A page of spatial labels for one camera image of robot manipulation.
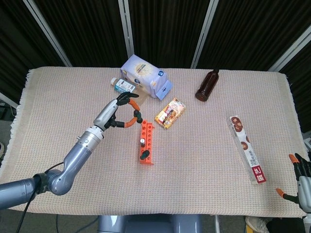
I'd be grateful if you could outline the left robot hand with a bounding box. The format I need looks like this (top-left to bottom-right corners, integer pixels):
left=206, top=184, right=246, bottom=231
left=93, top=91, right=144, bottom=132

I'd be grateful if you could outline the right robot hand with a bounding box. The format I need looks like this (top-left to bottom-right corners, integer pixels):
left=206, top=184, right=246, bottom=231
left=276, top=152, right=311, bottom=212

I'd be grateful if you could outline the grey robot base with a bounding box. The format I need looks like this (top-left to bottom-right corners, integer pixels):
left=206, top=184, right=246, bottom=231
left=97, top=215, right=202, bottom=233

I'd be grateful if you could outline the orange test tube rack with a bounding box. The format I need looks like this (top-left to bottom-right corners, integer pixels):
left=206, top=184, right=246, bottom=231
left=139, top=120, right=156, bottom=166

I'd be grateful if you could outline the clear bottle with blue label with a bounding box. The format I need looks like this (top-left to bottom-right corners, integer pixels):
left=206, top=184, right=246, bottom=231
left=110, top=77, right=149, bottom=105

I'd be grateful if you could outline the lavender soft package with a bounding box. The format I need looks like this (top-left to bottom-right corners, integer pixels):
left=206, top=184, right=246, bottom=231
left=120, top=54, right=174, bottom=100

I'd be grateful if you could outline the white shoe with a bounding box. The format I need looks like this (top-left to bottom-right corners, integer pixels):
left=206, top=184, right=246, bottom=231
left=244, top=215, right=269, bottom=233

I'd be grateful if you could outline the yellow curry box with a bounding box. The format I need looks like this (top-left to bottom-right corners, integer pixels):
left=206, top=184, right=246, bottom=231
left=154, top=97, right=187, bottom=130

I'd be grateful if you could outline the long white cookie box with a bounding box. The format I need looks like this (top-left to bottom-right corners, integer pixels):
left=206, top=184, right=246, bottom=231
left=226, top=115, right=267, bottom=185

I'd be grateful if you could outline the dark pleated curtain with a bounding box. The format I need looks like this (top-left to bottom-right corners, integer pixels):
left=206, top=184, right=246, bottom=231
left=127, top=0, right=211, bottom=69
left=33, top=0, right=129, bottom=68
left=279, top=47, right=311, bottom=133
left=196, top=0, right=311, bottom=71
left=0, top=0, right=67, bottom=104

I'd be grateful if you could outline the brown glass bottle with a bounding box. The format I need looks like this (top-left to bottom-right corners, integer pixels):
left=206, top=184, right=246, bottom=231
left=195, top=68, right=220, bottom=101

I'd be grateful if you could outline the beige woven table cloth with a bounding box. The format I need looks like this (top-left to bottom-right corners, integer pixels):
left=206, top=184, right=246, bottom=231
left=0, top=67, right=307, bottom=218

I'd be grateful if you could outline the white metal frame post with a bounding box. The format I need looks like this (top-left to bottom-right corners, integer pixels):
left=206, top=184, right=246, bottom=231
left=0, top=92, right=19, bottom=109
left=268, top=31, right=311, bottom=72
left=118, top=0, right=135, bottom=57
left=190, top=0, right=219, bottom=69
left=23, top=0, right=73, bottom=67

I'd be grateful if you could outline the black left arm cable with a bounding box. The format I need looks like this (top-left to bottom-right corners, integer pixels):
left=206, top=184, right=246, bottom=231
left=16, top=162, right=65, bottom=233

